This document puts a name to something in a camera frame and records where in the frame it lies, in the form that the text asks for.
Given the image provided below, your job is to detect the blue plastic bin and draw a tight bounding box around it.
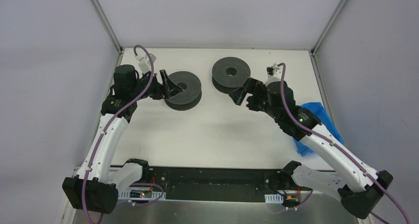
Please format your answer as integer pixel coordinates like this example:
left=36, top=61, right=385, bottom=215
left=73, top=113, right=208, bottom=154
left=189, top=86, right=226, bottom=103
left=293, top=101, right=344, bottom=157

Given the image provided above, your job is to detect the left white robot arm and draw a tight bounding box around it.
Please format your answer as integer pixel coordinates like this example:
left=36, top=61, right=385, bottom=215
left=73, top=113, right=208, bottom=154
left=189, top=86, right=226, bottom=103
left=62, top=64, right=183, bottom=214

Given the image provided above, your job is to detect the black cable spool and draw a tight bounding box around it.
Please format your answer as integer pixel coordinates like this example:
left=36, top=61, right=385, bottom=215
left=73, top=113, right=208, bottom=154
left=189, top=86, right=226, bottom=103
left=211, top=57, right=251, bottom=94

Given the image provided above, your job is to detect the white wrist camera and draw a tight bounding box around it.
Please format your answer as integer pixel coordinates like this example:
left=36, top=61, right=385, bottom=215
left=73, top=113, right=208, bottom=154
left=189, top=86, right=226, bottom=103
left=135, top=54, right=156, bottom=74
left=264, top=63, right=284, bottom=86

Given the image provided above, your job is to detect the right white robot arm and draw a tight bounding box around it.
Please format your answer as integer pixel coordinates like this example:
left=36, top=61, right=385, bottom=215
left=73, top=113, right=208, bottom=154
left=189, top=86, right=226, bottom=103
left=229, top=78, right=393, bottom=219

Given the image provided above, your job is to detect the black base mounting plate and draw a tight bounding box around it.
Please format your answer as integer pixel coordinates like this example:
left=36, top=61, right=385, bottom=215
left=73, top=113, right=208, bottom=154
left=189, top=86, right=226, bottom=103
left=131, top=166, right=308, bottom=203

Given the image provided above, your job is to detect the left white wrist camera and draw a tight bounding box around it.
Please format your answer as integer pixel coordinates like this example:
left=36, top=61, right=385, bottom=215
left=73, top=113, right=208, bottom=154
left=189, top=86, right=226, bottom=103
left=135, top=54, right=156, bottom=74

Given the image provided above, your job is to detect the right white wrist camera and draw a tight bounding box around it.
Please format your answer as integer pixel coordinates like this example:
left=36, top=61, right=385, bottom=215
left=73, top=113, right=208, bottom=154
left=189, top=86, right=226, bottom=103
left=264, top=63, right=284, bottom=86

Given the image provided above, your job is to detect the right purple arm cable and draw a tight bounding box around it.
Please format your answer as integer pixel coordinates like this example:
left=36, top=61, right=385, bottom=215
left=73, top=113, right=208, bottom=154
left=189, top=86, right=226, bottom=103
left=277, top=62, right=412, bottom=224

